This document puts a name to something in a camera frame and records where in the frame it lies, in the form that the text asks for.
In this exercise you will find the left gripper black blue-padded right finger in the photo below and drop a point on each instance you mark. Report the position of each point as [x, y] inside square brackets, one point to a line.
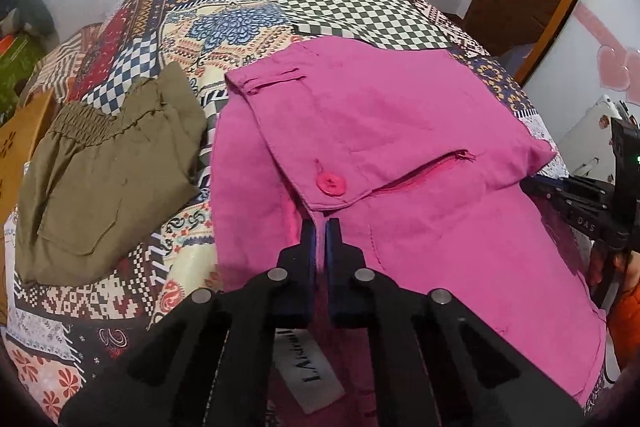
[434, 361]

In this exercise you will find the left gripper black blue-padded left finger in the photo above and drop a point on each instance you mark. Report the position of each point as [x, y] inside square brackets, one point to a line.
[207, 363]

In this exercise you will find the pink pants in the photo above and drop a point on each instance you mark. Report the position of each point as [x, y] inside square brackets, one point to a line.
[422, 166]

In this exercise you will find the orange sleeved forearm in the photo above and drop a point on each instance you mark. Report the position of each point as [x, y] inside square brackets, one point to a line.
[623, 318]

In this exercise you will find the white appliance with buttons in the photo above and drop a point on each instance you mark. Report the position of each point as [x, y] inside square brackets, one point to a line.
[587, 148]

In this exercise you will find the white wardrobe sliding door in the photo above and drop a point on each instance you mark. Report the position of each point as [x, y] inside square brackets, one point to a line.
[566, 83]

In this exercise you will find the olive green folded pants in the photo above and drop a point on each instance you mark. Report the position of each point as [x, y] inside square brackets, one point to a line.
[98, 184]

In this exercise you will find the mustard yellow fabric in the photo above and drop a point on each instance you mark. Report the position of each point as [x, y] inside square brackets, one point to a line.
[19, 139]

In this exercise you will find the patchwork patterned bedspread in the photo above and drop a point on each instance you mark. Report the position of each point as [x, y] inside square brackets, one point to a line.
[59, 337]

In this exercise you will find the green storage bin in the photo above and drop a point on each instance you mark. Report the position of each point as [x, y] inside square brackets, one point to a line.
[18, 61]

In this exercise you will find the dark green neck pillow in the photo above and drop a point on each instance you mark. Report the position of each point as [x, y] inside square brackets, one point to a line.
[30, 16]

